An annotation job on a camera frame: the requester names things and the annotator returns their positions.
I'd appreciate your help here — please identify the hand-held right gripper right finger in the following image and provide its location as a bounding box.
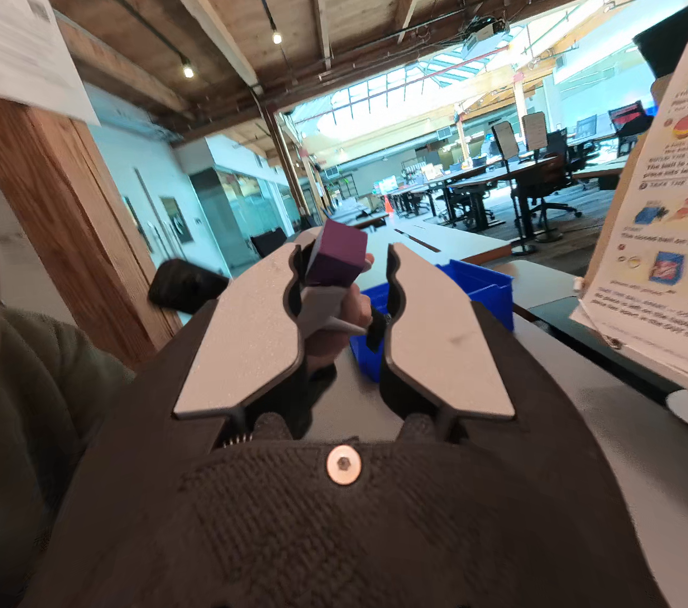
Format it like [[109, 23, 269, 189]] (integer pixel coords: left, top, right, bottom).
[[378, 242, 517, 440]]

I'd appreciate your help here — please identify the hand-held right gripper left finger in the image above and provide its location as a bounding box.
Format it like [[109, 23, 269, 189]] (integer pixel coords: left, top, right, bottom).
[[173, 242, 310, 438]]

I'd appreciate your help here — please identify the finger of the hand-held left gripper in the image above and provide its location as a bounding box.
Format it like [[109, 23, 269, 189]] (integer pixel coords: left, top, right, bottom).
[[297, 285, 373, 338]]

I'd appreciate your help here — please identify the purple block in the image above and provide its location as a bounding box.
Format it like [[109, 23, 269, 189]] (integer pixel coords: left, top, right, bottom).
[[305, 219, 369, 288]]

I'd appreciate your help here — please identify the person's left hand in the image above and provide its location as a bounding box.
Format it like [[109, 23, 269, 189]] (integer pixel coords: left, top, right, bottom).
[[305, 253, 375, 373]]

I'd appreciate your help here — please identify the blue plastic bin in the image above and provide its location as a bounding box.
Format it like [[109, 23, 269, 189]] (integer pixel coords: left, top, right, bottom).
[[348, 258, 515, 384]]

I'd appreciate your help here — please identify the glass office partition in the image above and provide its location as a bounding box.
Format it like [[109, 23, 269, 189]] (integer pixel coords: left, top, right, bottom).
[[190, 166, 303, 267]]

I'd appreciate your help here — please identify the long office desk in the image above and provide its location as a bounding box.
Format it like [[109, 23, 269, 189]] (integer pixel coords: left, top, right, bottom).
[[387, 156, 560, 255]]

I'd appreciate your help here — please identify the white rectangular panel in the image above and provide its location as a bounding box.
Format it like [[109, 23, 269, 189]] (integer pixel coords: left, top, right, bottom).
[[521, 111, 549, 153], [491, 121, 521, 163]]

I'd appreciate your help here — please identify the illustrated instruction sheet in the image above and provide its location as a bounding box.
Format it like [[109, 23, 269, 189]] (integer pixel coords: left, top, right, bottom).
[[570, 42, 688, 379]]

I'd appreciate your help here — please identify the person's olive sweater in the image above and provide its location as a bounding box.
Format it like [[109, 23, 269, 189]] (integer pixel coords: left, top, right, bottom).
[[0, 304, 138, 608]]

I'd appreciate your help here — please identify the red and black office chair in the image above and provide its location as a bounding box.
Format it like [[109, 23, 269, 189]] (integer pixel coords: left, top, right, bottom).
[[607, 101, 655, 158]]

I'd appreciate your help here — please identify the ceiling projector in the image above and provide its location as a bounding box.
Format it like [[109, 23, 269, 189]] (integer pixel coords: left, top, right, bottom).
[[460, 15, 510, 53]]

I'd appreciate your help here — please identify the white printed paper sheet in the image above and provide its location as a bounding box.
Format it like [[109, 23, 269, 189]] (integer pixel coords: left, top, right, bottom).
[[0, 0, 102, 126]]

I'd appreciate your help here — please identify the black pleated floor lamp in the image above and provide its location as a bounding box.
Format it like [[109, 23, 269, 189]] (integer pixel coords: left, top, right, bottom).
[[632, 7, 688, 80]]

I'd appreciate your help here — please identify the framed wall picture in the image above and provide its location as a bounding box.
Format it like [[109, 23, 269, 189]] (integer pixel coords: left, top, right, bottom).
[[159, 195, 195, 244]]

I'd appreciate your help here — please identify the wooden post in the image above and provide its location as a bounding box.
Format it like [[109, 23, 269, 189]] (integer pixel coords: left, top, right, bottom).
[[0, 100, 185, 373]]

